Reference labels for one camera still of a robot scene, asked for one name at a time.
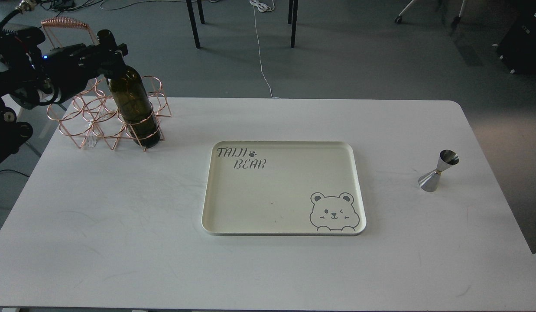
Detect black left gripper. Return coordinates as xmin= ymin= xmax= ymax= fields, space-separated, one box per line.
xmin=32 ymin=44 xmax=128 ymax=104

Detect dark green wine bottle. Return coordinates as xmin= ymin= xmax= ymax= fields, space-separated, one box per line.
xmin=97 ymin=29 xmax=161 ymax=148

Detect steel double jigger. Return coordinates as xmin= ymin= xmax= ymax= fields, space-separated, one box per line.
xmin=418 ymin=149 xmax=460 ymax=192

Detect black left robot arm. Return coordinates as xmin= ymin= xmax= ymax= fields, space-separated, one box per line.
xmin=0 ymin=0 xmax=128 ymax=164

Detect black table legs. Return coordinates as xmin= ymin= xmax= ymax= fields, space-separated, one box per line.
xmin=185 ymin=0 xmax=299 ymax=49

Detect cream bear serving tray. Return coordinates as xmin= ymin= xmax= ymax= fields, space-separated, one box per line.
xmin=201 ymin=141 xmax=367 ymax=235

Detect white office chair base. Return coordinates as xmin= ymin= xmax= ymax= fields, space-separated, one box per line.
xmin=394 ymin=0 xmax=470 ymax=30

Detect black cabinet on floor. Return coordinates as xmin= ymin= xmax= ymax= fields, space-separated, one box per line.
xmin=496 ymin=7 xmax=536 ymax=74

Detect copper wire bottle rack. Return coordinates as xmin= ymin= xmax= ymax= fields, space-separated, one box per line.
xmin=40 ymin=17 xmax=172 ymax=152

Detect black floor cables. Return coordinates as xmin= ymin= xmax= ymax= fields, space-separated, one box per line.
xmin=36 ymin=0 xmax=104 ymax=13

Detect white floor cable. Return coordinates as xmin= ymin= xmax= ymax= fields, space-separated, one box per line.
xmin=250 ymin=0 xmax=280 ymax=99

